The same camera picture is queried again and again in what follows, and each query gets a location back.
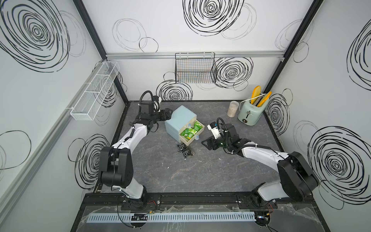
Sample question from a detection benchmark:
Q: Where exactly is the yellow toast slice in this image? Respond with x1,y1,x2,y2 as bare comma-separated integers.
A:
250,86,261,104
257,91,272,107

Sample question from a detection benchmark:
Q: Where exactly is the black cookie pack right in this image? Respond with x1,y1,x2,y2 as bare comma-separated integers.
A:
182,148,194,158

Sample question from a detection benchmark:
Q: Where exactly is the yellow toast slice right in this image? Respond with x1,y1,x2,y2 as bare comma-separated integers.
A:
257,91,272,107

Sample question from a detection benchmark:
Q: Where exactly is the mint green toaster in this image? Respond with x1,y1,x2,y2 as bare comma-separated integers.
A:
237,100,269,126

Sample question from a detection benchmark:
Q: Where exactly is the clear jar with grains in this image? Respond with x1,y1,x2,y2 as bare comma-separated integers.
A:
227,101,239,118

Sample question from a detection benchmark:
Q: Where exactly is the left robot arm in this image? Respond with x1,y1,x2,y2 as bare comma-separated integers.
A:
97,90,173,205

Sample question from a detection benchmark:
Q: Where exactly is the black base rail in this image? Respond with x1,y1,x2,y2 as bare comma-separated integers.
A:
79,192,298,212

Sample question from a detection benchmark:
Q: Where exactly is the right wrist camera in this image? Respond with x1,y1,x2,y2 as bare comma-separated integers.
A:
207,121,221,139

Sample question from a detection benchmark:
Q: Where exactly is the black wire wall basket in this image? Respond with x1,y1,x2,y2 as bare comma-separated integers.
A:
175,52,215,84

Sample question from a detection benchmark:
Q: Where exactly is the black cookie pack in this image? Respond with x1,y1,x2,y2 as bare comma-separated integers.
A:
182,148,194,158
177,143,187,153

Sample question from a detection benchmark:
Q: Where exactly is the yellow toast slice left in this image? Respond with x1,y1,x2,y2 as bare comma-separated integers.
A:
250,86,261,104

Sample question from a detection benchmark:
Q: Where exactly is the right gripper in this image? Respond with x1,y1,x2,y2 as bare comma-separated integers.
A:
200,134,231,150

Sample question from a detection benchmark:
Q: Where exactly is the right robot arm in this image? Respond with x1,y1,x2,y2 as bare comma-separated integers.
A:
202,118,319,207

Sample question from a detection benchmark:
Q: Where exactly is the light blue drawer cabinet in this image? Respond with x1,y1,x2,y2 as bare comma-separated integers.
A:
165,105,197,142

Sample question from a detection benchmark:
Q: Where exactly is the white mesh wall shelf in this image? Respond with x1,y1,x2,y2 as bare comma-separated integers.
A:
70,61,120,121

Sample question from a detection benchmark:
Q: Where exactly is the black cookie pack left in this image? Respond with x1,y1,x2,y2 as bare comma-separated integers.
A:
177,143,187,153

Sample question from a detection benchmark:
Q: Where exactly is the white slotted cable duct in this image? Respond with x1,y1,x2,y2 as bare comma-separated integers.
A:
86,212,257,223

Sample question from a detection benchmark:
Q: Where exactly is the cream drawer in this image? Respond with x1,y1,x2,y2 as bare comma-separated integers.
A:
179,119,206,146

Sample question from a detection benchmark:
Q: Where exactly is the green cookie pack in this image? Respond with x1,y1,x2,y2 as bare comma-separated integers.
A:
180,129,189,136
185,128,197,140
193,121,203,131

